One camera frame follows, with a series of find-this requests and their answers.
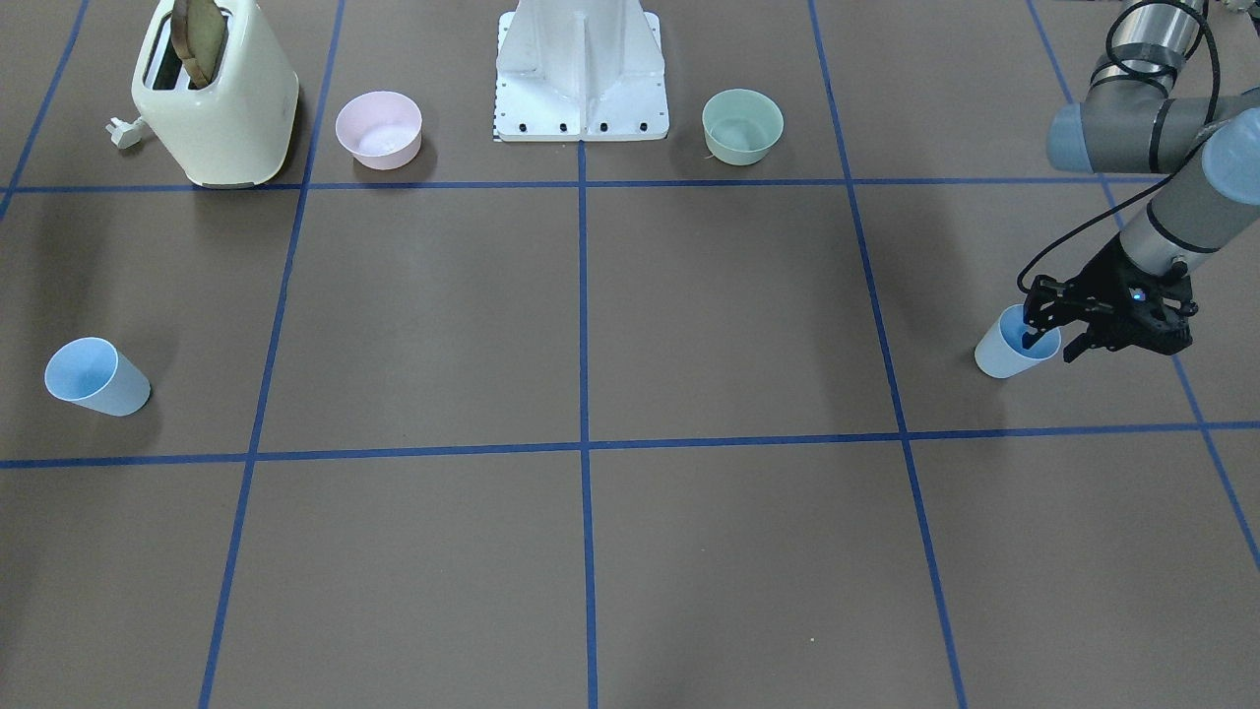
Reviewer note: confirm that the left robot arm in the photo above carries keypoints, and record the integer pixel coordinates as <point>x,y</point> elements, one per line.
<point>1204,149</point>

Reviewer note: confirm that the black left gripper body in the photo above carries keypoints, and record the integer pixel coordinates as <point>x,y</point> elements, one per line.
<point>1103,275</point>

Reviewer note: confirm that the green bowl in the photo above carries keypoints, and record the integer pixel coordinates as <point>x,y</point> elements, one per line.
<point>741,126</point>

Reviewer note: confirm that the blue cup near right arm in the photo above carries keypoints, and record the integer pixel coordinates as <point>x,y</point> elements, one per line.
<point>93,374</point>

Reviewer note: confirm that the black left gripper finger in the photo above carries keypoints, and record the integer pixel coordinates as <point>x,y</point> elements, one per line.
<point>1050,304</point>
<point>1098,335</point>

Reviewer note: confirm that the toast slice in toaster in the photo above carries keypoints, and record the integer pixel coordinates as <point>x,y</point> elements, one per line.
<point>198,36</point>

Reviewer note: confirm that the pink bowl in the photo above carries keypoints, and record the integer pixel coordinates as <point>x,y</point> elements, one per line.
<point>381,130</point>

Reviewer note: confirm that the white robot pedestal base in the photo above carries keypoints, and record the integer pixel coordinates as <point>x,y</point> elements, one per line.
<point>579,71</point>

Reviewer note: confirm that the cream toaster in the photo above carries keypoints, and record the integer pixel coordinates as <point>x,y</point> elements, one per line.
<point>234,132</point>

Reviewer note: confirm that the white toaster plug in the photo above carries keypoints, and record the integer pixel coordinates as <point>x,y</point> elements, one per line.
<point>125,135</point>

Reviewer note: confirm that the blue cup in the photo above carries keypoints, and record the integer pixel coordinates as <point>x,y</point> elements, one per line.
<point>1009,347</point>

